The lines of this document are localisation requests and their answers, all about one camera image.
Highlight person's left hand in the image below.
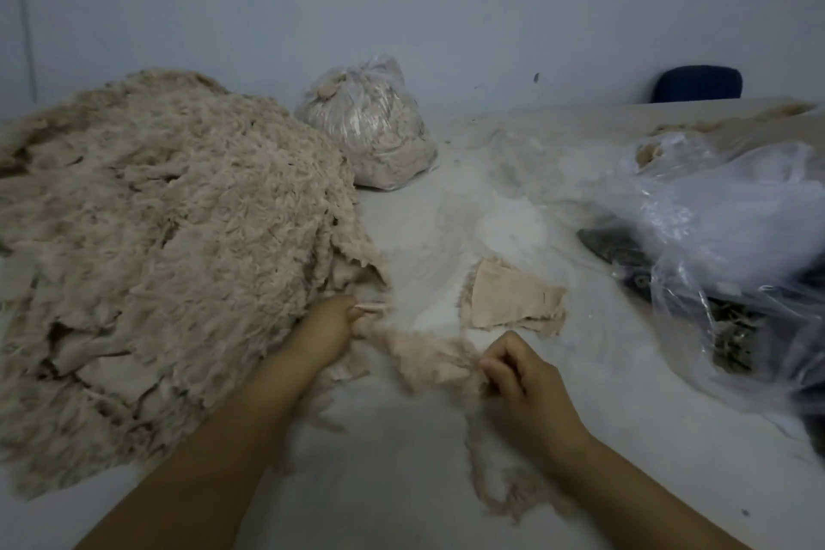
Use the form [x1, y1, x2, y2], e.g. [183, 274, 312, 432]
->
[286, 291, 388, 370]

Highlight person's right hand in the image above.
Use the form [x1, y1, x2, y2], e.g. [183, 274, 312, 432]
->
[477, 330, 597, 474]

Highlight beige fabric piece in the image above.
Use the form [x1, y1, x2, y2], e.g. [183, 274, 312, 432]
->
[338, 309, 498, 393]

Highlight stack of sorted beige pieces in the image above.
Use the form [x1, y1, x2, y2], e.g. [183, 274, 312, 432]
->
[457, 257, 569, 339]

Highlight large pile beige fabric scraps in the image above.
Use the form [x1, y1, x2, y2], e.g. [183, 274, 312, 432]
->
[0, 69, 388, 499]

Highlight person's right forearm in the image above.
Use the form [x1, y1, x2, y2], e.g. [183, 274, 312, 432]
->
[554, 433, 749, 550]

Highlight person's left forearm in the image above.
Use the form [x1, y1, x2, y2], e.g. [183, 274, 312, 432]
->
[77, 343, 324, 550]

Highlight beige fur pile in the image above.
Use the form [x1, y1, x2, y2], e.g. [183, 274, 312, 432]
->
[634, 102, 820, 171]

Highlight beige frayed thread scraps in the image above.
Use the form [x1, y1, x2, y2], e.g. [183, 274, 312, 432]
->
[464, 420, 582, 522]

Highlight clear bag of beige scraps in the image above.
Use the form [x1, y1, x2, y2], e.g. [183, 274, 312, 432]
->
[296, 54, 440, 193]

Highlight large clear plastic bag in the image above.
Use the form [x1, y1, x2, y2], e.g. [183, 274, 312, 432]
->
[599, 131, 825, 422]

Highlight blue chair back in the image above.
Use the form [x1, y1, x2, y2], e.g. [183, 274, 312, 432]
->
[650, 64, 745, 105]

